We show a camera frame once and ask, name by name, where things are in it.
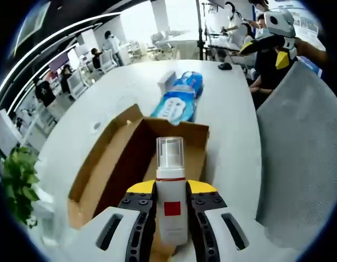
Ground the purple monitor screen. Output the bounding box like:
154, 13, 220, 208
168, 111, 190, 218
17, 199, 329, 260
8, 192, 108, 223
48, 51, 70, 72

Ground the brown cardboard shoe box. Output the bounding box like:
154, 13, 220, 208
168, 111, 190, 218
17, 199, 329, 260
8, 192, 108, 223
67, 103, 210, 257

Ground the grey mesh office chair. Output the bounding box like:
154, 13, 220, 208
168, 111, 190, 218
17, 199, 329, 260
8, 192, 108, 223
255, 60, 337, 246

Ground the blue white wipes pack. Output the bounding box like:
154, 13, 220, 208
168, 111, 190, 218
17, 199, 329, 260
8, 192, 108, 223
149, 91, 198, 127

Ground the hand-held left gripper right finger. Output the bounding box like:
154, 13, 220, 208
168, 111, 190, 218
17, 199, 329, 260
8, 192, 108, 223
186, 179, 270, 262

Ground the small blue pad pack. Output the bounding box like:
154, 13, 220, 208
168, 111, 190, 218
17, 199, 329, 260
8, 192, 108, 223
174, 70, 205, 99

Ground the small white carton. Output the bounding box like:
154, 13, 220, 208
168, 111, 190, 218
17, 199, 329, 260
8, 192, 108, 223
157, 70, 178, 92

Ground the black tripod stand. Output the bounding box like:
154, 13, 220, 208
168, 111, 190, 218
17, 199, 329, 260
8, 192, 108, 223
195, 0, 212, 61

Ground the white ceiling air conditioner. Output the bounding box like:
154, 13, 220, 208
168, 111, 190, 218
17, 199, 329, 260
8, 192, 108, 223
14, 1, 51, 49

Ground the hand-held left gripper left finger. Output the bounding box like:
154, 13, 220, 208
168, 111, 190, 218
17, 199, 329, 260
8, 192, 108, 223
63, 179, 158, 262

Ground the green potted plant white pot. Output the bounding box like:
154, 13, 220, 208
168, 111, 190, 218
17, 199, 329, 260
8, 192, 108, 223
0, 146, 53, 230

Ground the white office chair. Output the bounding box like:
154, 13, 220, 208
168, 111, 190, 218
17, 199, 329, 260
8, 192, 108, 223
99, 50, 117, 73
67, 73, 89, 98

